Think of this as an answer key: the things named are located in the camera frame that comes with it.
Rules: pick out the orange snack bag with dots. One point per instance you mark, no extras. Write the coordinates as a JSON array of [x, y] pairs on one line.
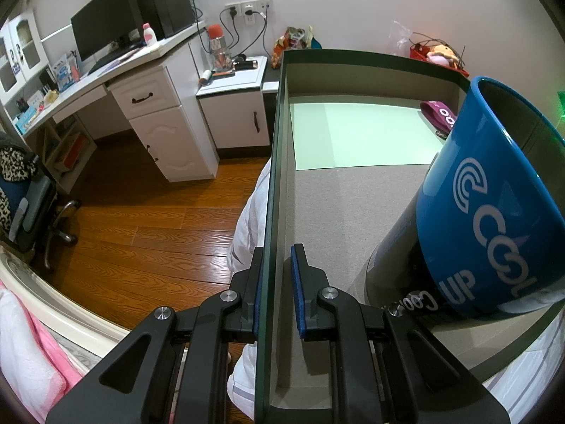
[[289, 46]]

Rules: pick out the small black device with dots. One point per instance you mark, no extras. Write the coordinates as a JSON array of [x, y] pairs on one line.
[[245, 63]]

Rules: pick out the clear bottle with red cap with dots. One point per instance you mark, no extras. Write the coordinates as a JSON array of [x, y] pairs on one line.
[[217, 48]]

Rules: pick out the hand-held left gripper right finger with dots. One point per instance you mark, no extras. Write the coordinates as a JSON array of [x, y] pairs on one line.
[[298, 287]]

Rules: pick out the red toy box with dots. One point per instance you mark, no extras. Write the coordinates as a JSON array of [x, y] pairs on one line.
[[417, 53]]

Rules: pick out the low white side cabinet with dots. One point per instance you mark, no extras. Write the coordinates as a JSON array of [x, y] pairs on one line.
[[238, 119]]

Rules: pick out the black keyboard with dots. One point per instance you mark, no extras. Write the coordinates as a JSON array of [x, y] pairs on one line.
[[108, 58]]

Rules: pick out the white desk with drawers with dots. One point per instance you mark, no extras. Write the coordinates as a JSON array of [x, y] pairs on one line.
[[167, 132]]

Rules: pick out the white wall outlet strip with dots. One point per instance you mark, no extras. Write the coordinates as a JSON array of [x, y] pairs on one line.
[[247, 9]]

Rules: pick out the pink blanket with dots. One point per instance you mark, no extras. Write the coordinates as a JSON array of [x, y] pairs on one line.
[[26, 362]]

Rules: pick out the blue and white carton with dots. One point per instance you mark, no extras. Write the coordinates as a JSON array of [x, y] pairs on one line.
[[65, 71]]

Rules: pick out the black computer tower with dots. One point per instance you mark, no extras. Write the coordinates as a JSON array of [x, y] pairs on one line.
[[163, 2]]

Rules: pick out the clear plastic bag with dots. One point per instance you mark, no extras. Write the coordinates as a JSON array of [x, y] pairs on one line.
[[401, 35]]

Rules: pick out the cream bed frame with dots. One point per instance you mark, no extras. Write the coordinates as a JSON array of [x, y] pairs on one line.
[[57, 300]]

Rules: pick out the leopard print cloth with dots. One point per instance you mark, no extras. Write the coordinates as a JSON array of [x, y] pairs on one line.
[[15, 163]]

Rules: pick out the black computer monitor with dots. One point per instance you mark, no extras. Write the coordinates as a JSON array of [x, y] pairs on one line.
[[101, 22]]

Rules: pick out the white glass-door cabinet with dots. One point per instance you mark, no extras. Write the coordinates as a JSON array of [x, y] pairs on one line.
[[24, 20]]

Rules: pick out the blue metal cup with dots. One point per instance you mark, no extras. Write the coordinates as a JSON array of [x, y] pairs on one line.
[[463, 238]]

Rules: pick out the grey office chair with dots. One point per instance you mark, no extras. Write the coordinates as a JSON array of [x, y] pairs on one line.
[[33, 212]]

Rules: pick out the blue snack bag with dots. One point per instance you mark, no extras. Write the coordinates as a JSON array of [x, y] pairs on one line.
[[314, 42]]

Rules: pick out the pink storage box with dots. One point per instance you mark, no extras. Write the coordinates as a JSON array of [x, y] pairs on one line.
[[335, 212]]

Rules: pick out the pink lotion bottle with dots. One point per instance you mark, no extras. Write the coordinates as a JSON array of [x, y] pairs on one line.
[[149, 35]]

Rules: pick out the white lint roller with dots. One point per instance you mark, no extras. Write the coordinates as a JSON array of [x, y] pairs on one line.
[[205, 78]]

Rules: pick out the black-top low bench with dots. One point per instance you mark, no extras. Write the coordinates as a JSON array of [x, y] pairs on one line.
[[270, 78]]

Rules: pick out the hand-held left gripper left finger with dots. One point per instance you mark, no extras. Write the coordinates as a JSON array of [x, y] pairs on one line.
[[259, 287]]

